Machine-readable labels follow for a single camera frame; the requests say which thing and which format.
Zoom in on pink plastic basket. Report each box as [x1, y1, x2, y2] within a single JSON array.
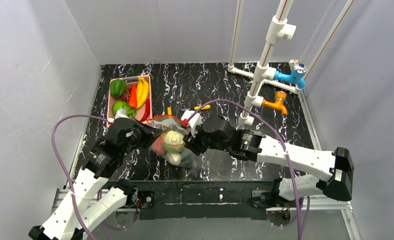
[[106, 75, 153, 120]]

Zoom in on pink peach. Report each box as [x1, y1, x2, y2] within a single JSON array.
[[151, 138, 165, 155]]

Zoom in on clear zip top bag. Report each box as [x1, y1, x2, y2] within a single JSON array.
[[147, 114, 193, 169]]

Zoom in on green cabbage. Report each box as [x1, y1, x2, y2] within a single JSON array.
[[162, 130, 184, 153]]

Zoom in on white radish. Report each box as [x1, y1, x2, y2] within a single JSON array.
[[166, 152, 183, 166]]

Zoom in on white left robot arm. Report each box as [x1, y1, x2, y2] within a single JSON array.
[[29, 117, 163, 240]]

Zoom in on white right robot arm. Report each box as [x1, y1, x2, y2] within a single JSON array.
[[183, 116, 354, 202]]

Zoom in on green leafy vegetable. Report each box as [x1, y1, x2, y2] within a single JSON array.
[[112, 101, 137, 119]]

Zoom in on orange carrot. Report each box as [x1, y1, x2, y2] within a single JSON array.
[[128, 83, 137, 109]]

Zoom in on red chili pepper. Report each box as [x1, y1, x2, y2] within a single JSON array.
[[140, 98, 151, 122]]

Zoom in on dark red grapes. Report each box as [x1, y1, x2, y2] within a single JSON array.
[[119, 88, 130, 103]]

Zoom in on yellow banana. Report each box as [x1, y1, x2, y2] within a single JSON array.
[[136, 77, 150, 109]]

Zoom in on green bell pepper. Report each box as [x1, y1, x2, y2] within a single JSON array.
[[110, 79, 127, 98]]

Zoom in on orange plastic faucet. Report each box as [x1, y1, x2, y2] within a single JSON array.
[[261, 91, 288, 116]]

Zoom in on blue plastic faucet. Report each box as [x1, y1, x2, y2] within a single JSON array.
[[274, 63, 307, 90]]

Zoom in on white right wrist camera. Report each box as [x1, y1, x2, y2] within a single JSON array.
[[181, 110, 202, 137]]

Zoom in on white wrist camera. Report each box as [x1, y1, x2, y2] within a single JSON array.
[[181, 110, 202, 137], [108, 109, 128, 122]]

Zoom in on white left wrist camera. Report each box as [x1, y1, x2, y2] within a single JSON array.
[[108, 109, 128, 122]]

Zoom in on yellow handle screwdriver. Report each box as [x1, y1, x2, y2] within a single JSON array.
[[182, 104, 211, 111]]

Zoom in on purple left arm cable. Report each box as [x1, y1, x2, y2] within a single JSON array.
[[52, 114, 139, 240]]

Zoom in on white pvc pipe frame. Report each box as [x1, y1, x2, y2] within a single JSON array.
[[227, 0, 354, 128]]

